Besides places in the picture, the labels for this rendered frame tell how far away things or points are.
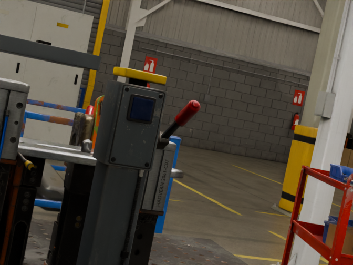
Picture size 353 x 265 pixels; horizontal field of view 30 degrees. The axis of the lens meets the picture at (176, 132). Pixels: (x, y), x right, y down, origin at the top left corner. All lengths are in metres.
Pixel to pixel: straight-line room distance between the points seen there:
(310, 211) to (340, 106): 0.80
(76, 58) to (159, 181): 0.34
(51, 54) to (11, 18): 8.25
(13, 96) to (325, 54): 7.34
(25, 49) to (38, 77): 8.30
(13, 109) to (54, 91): 8.16
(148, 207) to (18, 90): 0.28
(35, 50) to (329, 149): 4.26
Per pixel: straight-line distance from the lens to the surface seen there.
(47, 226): 1.94
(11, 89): 1.00
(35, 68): 9.10
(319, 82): 8.20
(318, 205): 5.00
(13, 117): 1.01
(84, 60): 0.82
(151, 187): 1.08
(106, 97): 0.92
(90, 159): 1.16
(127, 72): 0.88
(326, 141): 4.96
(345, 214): 3.05
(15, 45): 0.81
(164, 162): 1.08
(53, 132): 9.21
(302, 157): 8.11
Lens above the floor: 1.13
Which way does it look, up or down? 3 degrees down
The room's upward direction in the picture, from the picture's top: 11 degrees clockwise
